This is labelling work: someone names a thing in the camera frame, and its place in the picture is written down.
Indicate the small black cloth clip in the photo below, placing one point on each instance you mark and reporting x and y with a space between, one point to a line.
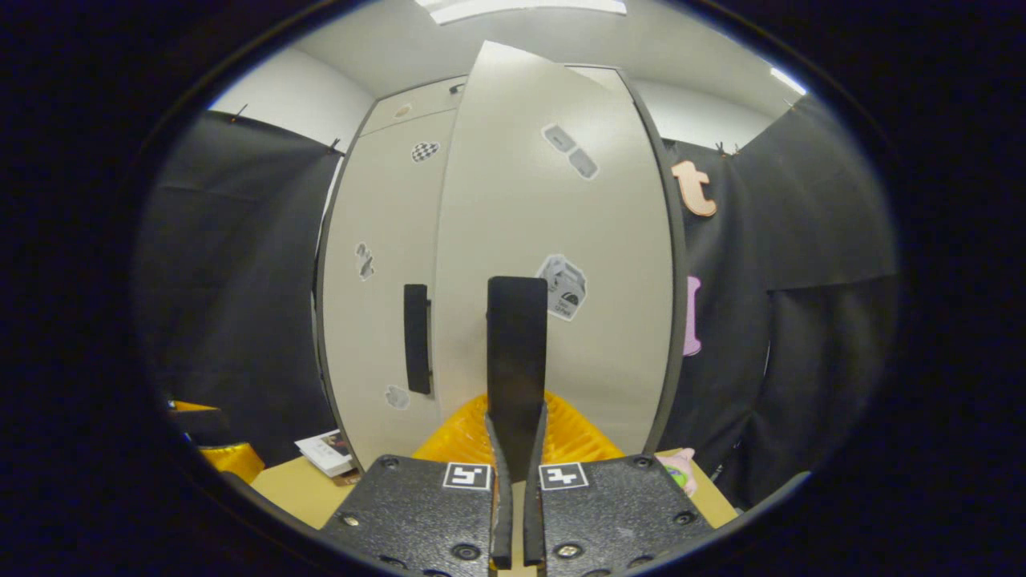
335 146

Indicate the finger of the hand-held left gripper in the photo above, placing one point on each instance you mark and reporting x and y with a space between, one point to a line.
232 462
200 425

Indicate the long ceiling light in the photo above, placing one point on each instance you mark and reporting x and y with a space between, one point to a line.
521 8

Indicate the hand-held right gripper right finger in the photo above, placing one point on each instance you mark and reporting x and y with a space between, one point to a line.
534 521

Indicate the black backdrop cloth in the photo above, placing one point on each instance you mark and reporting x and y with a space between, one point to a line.
232 280

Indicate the grey double-door shoe cabinet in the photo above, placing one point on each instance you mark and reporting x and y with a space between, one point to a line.
680 320

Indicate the grey cabinet drawer front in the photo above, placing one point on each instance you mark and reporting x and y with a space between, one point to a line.
417 100

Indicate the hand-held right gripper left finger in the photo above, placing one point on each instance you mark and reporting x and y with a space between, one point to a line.
502 521

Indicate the white printed card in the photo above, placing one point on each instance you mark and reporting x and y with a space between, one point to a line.
325 453

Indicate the grey shoe cabinet door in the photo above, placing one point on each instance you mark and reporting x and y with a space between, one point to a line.
513 200
377 344

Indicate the small pink green toy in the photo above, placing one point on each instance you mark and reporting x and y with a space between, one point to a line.
680 473

